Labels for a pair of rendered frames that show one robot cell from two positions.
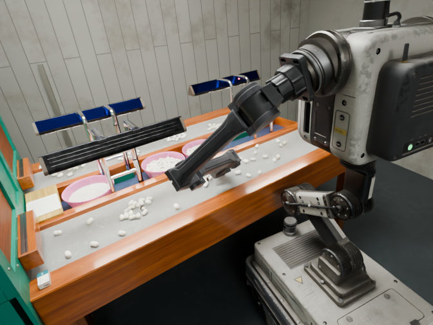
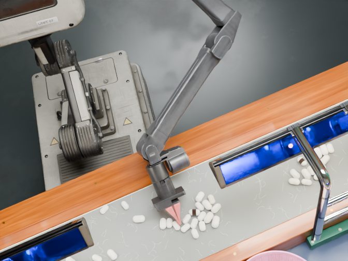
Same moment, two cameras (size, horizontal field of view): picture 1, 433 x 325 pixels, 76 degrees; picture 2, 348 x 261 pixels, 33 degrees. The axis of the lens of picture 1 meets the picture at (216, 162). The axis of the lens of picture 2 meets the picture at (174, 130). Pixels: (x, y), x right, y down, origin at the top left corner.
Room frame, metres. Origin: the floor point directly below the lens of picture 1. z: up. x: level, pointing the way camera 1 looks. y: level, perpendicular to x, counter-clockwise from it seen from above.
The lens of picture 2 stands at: (1.94, 0.33, 2.41)
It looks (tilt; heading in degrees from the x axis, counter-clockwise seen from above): 58 degrees down; 202
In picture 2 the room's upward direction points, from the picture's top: 15 degrees counter-clockwise
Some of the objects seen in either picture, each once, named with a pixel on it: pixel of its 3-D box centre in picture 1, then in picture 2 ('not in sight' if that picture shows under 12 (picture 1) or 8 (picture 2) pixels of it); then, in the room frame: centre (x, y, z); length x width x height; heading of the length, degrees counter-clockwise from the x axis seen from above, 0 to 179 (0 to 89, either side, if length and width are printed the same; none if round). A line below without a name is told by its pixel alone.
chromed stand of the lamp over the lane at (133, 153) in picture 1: (125, 169); (330, 179); (1.20, 0.45, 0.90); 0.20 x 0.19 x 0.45; 121
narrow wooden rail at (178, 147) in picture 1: (176, 153); not in sight; (1.74, 0.27, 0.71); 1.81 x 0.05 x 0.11; 121
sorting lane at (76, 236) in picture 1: (216, 178); (177, 221); (1.31, 0.01, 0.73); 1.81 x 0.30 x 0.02; 121
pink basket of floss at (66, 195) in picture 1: (91, 195); not in sight; (1.29, 0.70, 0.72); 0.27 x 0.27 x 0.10
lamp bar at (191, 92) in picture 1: (225, 82); not in sight; (2.11, -0.13, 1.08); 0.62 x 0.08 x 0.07; 121
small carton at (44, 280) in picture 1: (44, 279); not in sight; (0.69, 0.64, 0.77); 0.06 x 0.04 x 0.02; 31
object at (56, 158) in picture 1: (119, 141); (322, 124); (1.13, 0.41, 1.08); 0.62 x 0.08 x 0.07; 121
